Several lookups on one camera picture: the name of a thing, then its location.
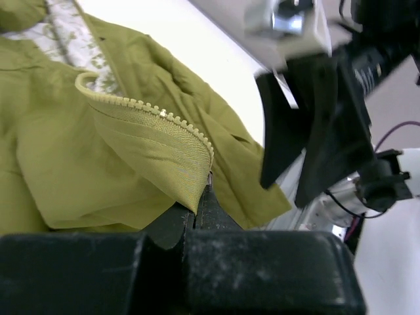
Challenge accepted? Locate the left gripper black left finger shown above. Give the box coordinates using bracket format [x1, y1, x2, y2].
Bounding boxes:
[1, 204, 194, 314]

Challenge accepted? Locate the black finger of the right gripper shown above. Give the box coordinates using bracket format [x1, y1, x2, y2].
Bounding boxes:
[288, 54, 373, 207]
[256, 72, 314, 189]

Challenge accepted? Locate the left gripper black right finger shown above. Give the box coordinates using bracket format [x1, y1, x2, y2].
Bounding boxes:
[183, 186, 366, 314]

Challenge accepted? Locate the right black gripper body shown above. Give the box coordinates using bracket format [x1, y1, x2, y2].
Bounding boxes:
[331, 0, 420, 145]

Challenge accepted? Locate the olive green hooded jacket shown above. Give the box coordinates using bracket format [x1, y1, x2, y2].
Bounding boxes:
[1, 1, 291, 234]

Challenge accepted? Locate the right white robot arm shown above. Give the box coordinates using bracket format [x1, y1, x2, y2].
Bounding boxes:
[246, 1, 419, 226]

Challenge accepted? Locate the aluminium frame rail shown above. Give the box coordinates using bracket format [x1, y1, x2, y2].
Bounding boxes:
[265, 144, 335, 232]

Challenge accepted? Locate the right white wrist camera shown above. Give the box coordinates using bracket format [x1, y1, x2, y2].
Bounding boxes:
[243, 1, 354, 72]

